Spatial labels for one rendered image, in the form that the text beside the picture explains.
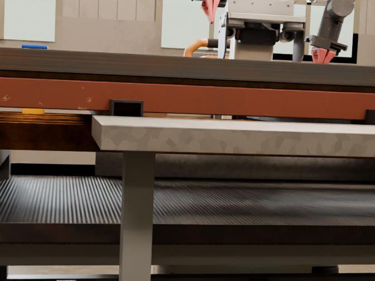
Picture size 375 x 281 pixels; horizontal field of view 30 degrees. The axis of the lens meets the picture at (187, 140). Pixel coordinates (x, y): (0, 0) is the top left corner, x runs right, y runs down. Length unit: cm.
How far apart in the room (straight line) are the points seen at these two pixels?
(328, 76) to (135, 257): 48
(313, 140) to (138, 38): 445
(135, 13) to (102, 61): 418
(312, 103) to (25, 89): 48
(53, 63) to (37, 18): 413
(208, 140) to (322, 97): 42
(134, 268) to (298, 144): 28
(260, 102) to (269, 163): 85
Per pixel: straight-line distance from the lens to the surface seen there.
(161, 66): 116
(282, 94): 120
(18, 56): 115
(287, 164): 204
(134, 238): 96
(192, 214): 139
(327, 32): 188
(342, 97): 124
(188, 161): 197
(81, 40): 526
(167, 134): 84
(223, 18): 225
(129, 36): 529
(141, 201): 95
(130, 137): 83
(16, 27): 527
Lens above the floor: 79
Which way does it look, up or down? 4 degrees down
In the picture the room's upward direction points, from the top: 2 degrees clockwise
